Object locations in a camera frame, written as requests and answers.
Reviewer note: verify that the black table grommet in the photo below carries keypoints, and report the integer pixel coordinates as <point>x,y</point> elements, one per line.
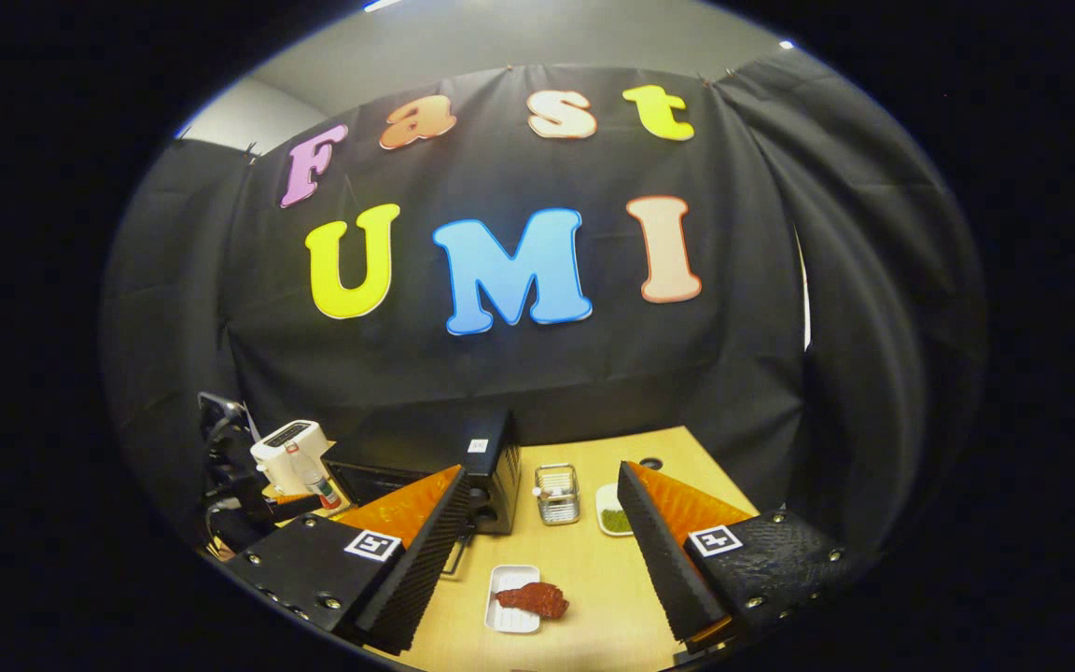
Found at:
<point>651,463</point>

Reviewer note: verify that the small white rectangular tray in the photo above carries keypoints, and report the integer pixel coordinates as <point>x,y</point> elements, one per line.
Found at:
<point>509,616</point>

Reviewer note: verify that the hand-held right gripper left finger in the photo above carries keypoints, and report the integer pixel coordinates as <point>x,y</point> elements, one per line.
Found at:
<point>425,560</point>

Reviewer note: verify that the black backdrop cloth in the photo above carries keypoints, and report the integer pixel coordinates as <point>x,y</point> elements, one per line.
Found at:
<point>519,373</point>

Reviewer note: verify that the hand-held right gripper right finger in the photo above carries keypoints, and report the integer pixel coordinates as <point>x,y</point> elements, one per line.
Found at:
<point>659,551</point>

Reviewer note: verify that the clear plastic bottle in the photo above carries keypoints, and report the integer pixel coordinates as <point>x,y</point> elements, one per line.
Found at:
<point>318,483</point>

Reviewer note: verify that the large ceiling light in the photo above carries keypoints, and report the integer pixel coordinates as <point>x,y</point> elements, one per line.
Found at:
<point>381,4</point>

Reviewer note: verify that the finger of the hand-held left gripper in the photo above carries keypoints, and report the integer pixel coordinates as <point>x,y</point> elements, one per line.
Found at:
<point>290,508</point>

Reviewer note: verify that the black electric oven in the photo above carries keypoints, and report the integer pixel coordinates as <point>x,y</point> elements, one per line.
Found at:
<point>495,476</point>

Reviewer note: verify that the white divided plate with beans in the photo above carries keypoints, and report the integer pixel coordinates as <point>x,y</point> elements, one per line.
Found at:
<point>612,518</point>

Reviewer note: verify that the red meat piece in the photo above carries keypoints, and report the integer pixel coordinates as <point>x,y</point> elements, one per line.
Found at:
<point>536,599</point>

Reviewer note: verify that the white toaster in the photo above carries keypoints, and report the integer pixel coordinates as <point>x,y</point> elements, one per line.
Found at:
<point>287,453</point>

